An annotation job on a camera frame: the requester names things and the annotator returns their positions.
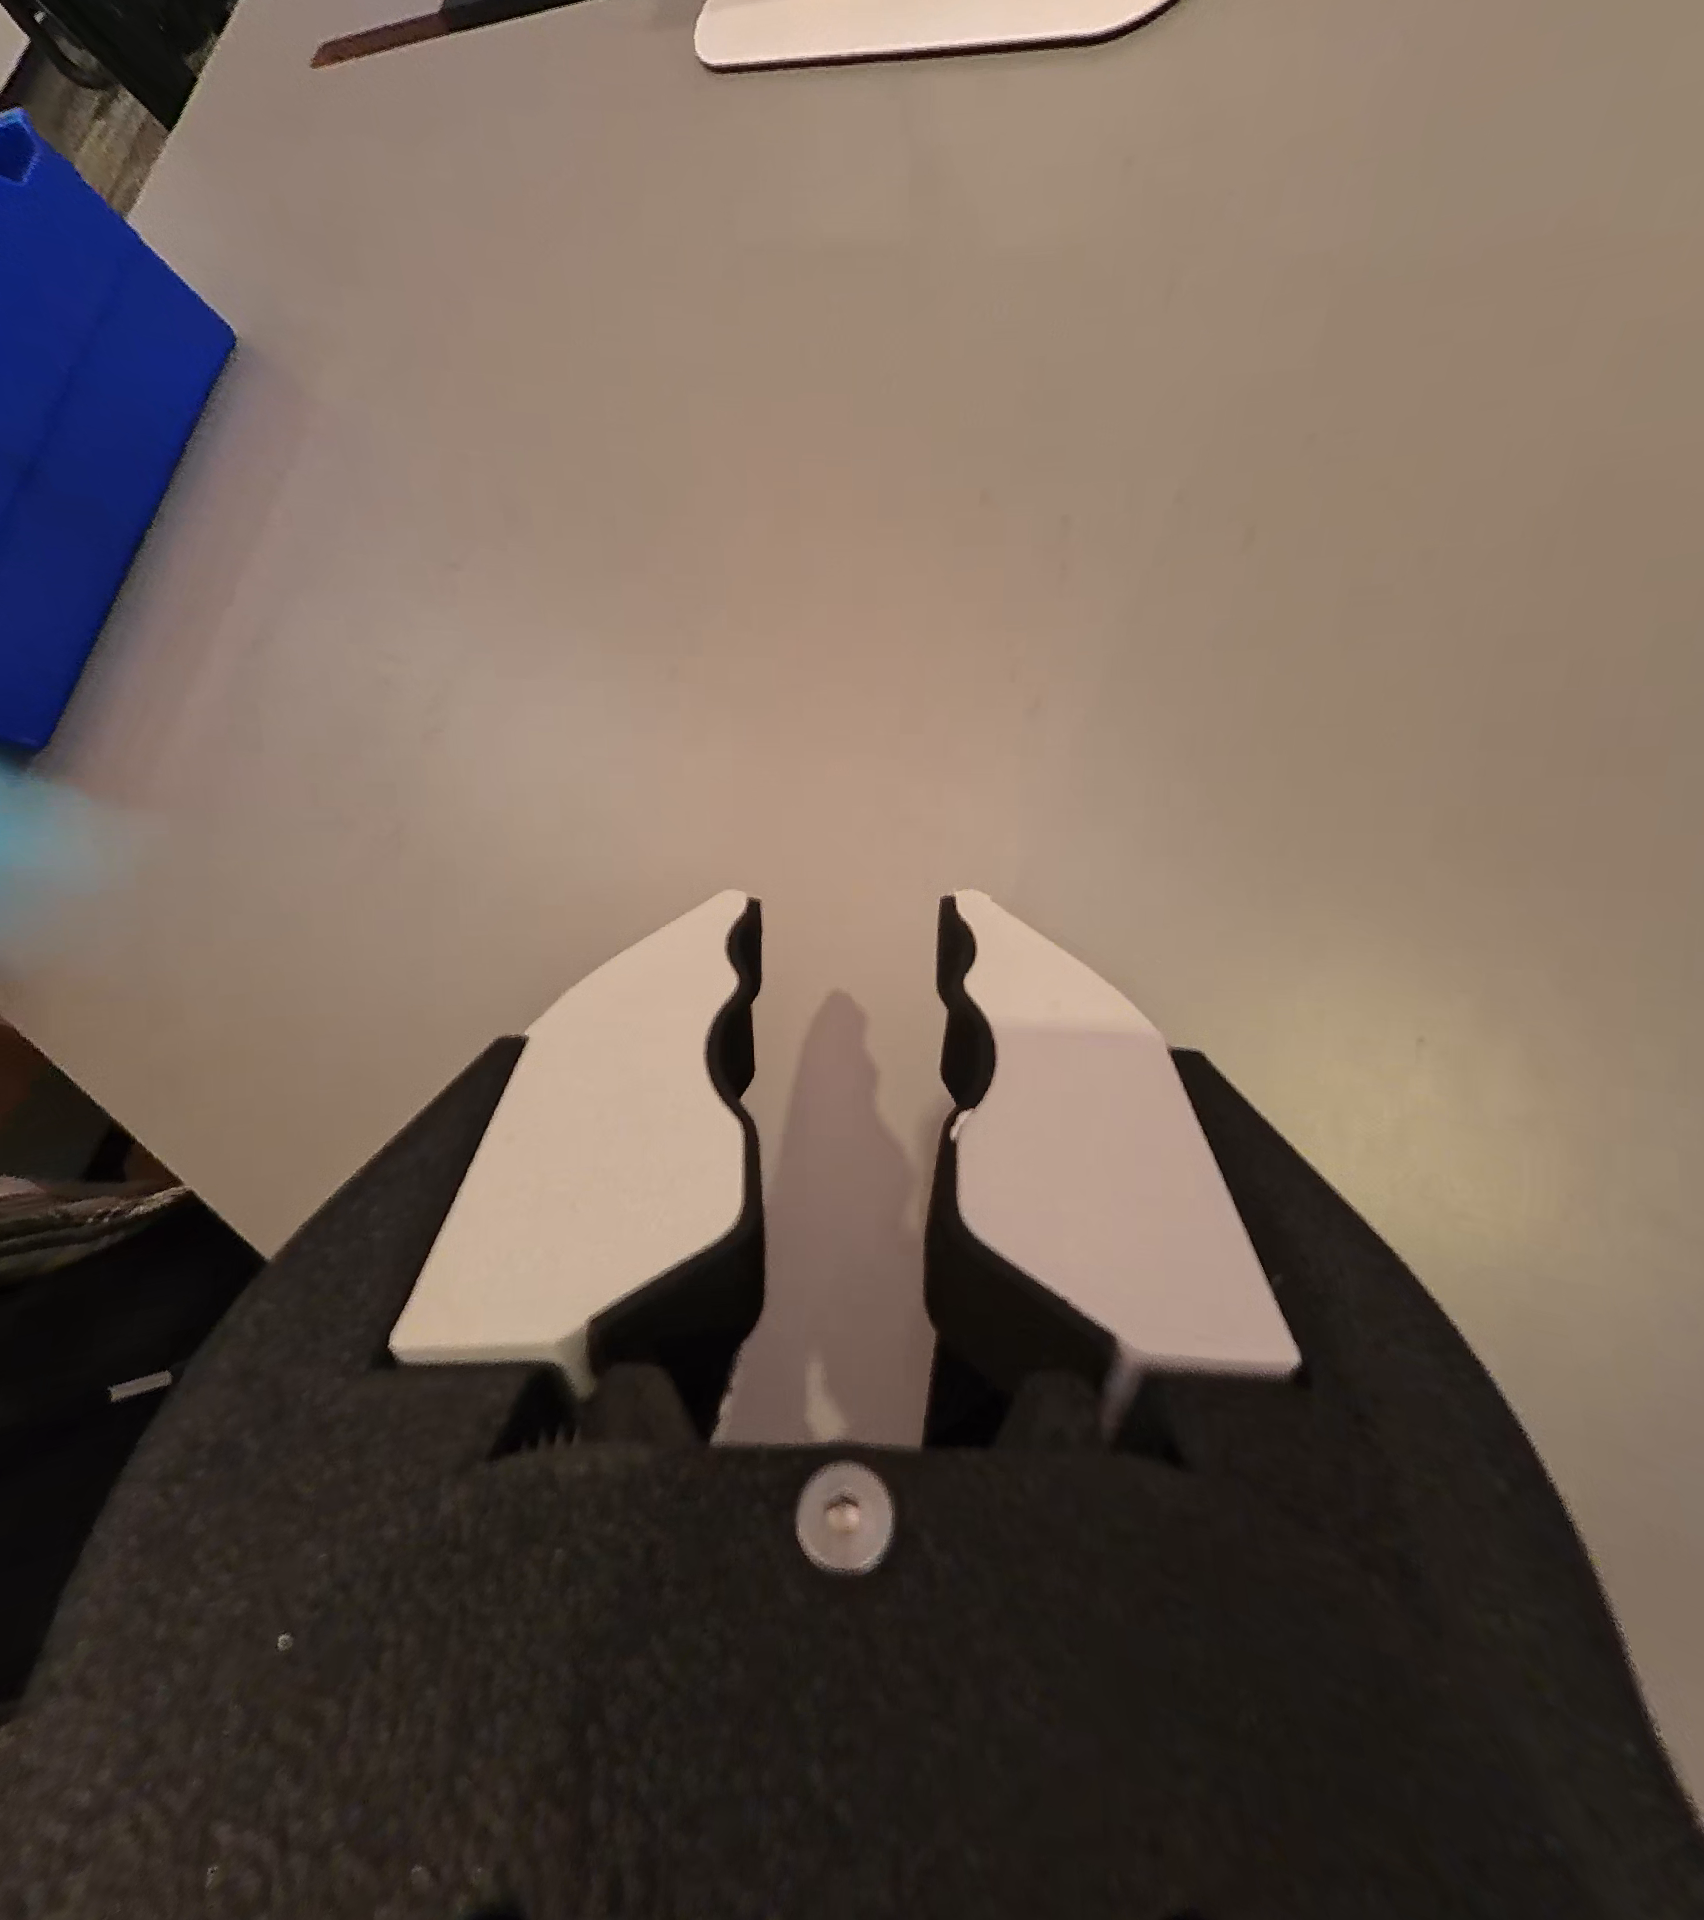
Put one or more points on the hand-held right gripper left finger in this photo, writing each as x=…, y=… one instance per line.
x=581, y=1169

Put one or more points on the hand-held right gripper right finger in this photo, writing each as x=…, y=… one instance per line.
x=1115, y=1186

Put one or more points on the blue divided parts bin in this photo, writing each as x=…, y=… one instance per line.
x=73, y=451

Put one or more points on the person's plaid shirt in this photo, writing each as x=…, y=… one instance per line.
x=13, y=1224

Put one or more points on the person's dark clothing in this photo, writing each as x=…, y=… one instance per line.
x=13, y=1499

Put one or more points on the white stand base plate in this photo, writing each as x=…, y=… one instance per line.
x=943, y=32

